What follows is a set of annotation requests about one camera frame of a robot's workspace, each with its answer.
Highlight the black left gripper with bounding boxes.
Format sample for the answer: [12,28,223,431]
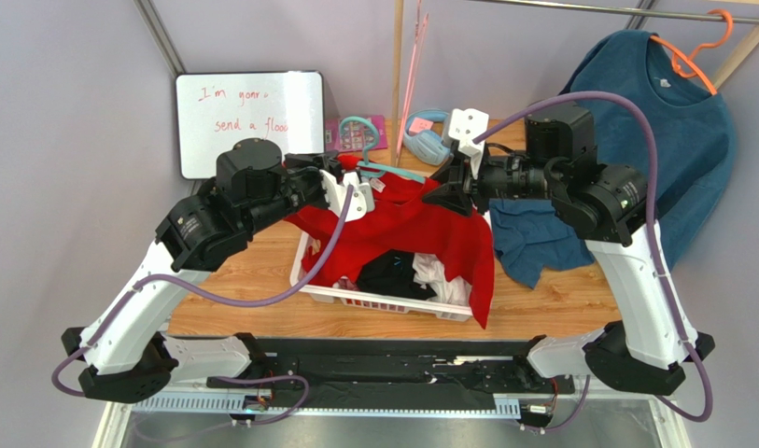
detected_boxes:
[244,151,344,238]

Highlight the red t shirt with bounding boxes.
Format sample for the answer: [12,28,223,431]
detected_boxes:
[310,174,495,328]

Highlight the teal plastic hanger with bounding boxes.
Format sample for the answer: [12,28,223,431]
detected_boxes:
[337,115,429,185]

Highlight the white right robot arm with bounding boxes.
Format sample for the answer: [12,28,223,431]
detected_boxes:
[424,102,715,397]

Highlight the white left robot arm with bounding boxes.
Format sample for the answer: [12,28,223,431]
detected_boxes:
[50,137,366,404]

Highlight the blue long sleeve shirt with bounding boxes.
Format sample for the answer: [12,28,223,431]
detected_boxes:
[489,30,737,288]

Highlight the orange hanger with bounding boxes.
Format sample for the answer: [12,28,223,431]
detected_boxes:
[650,8,735,96]

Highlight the light blue headphones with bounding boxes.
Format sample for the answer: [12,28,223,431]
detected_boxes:
[402,109,455,165]

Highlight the pink cube power adapter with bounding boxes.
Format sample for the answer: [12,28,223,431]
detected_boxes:
[408,117,434,135]

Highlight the white garment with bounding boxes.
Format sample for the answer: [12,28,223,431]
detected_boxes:
[412,253,471,306]

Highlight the black garment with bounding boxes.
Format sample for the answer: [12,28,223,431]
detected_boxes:
[355,250,436,301]

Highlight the orange pink garment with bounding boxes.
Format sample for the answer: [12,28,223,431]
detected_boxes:
[332,277,359,291]

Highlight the white plastic laundry basket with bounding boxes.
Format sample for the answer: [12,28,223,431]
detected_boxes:
[289,206,473,322]

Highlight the white whiteboard with red writing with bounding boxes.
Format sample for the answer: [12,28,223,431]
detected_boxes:
[175,71,325,180]

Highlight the aluminium corner profile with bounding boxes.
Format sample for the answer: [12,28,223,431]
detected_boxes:
[134,0,186,78]

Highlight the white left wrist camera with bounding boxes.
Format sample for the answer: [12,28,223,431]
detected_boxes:
[319,170,375,222]

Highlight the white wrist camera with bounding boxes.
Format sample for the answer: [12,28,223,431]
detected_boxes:
[443,108,489,179]
[319,170,375,222]

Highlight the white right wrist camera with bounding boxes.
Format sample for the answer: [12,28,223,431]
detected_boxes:
[443,108,489,179]

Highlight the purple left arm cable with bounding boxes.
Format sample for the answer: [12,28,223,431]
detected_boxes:
[50,183,356,399]

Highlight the pink wire hanger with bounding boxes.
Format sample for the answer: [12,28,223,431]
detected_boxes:
[397,0,431,128]

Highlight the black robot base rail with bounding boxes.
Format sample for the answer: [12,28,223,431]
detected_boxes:
[235,333,580,412]

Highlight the metal clothes rail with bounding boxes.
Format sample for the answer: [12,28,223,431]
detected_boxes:
[481,0,725,22]

